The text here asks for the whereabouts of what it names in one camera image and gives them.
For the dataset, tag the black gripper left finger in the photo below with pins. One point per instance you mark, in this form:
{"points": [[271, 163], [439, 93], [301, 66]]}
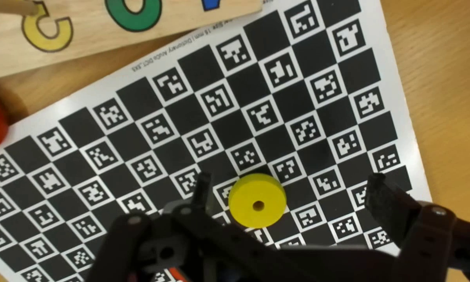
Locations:
{"points": [[201, 194]]}

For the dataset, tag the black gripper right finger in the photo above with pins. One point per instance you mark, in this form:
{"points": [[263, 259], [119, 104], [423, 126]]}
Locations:
{"points": [[390, 207]]}

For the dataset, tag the yellow disc with hole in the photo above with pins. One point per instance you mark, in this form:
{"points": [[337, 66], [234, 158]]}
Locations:
{"points": [[257, 201]]}

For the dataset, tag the checkerboard marker sheet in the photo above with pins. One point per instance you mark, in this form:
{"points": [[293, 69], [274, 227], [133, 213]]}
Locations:
{"points": [[306, 91]]}

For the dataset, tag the wooden number puzzle board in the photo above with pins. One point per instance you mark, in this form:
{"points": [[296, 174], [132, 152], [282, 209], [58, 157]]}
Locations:
{"points": [[63, 30]]}

